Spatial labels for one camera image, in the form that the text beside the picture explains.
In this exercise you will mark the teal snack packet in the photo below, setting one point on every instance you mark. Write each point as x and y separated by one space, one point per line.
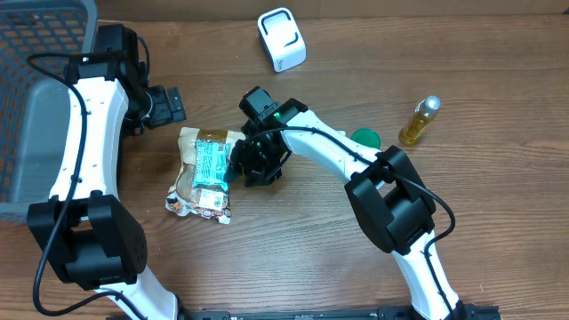
211 164

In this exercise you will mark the brown snack packet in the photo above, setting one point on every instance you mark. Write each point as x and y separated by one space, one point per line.
187 148

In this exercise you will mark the brown cardboard back panel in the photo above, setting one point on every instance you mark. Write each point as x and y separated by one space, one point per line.
214 10

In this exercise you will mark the yellow oil bottle silver cap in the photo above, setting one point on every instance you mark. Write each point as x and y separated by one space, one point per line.
423 115

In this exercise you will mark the white labelled snack packet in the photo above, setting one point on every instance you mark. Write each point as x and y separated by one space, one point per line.
207 203

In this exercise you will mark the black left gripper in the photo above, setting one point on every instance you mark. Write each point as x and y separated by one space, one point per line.
166 114

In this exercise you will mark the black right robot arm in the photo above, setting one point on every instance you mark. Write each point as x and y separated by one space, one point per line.
391 203

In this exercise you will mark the green lid white jar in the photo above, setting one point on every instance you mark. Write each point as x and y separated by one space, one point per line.
367 137

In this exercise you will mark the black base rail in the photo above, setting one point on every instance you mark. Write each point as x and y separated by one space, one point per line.
469 312

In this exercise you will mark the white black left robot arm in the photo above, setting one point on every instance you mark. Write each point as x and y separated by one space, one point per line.
87 236

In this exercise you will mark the grey plastic mesh basket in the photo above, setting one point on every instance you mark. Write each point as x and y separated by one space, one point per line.
34 107

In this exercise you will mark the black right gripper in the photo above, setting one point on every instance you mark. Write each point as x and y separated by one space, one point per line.
244 159

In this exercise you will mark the white barcode scanner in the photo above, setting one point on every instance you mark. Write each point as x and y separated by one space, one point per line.
281 38

